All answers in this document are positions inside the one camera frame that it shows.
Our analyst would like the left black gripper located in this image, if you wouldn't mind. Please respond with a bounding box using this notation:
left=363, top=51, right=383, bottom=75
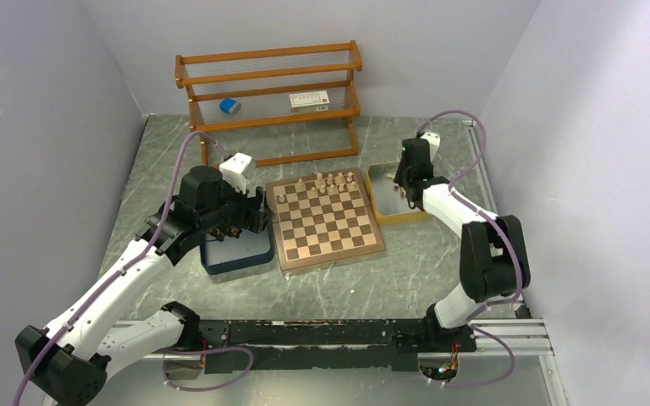
left=198, top=173, right=273, bottom=233

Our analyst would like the light queen chess piece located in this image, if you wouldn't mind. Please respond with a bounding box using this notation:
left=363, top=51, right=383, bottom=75
left=315, top=173, right=326, bottom=189

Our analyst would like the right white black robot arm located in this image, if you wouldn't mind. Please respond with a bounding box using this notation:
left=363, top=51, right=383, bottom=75
left=394, top=134, right=530, bottom=350

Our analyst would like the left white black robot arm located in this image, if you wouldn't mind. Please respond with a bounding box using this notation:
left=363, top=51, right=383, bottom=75
left=15, top=155, right=271, bottom=405

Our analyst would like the dark chess pieces pile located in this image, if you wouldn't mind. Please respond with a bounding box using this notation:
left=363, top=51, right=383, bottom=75
left=208, top=226, right=243, bottom=242

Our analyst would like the wooden chess board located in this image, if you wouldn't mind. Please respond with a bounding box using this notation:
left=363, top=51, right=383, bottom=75
left=266, top=167, right=385, bottom=272

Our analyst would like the gold metal tin tray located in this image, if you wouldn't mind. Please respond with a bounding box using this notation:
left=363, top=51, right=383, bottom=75
left=365, top=162, right=430, bottom=226

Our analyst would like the blue metal tin tray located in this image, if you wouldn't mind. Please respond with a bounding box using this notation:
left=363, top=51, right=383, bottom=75
left=200, top=209, right=275, bottom=276

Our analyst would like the blue eraser block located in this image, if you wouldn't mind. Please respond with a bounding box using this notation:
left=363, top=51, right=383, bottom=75
left=218, top=98, right=241, bottom=116

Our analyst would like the wooden two-tier shelf rack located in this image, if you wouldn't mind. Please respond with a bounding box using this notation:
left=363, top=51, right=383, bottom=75
left=174, top=40, right=363, bottom=166

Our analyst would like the white red card box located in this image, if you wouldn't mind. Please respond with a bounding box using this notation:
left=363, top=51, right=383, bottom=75
left=289, top=91, right=330, bottom=114

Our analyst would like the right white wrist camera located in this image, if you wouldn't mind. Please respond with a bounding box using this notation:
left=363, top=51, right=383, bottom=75
left=421, top=131, right=441, bottom=162

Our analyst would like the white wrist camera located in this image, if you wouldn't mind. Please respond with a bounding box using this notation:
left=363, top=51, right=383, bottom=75
left=218, top=152, right=256, bottom=197
left=421, top=131, right=441, bottom=162

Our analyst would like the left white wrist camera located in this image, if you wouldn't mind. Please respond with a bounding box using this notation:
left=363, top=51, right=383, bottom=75
left=218, top=152, right=256, bottom=197

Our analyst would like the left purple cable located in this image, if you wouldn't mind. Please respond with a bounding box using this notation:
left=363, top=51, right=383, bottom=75
left=10, top=130, right=231, bottom=406

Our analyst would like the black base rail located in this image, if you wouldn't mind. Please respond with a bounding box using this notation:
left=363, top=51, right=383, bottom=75
left=199, top=318, right=476, bottom=374

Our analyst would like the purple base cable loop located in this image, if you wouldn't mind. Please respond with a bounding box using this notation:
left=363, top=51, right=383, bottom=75
left=160, top=343, right=257, bottom=392

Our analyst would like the aluminium frame rail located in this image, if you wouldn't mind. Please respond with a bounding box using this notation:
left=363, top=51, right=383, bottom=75
left=462, top=118, right=556, bottom=359

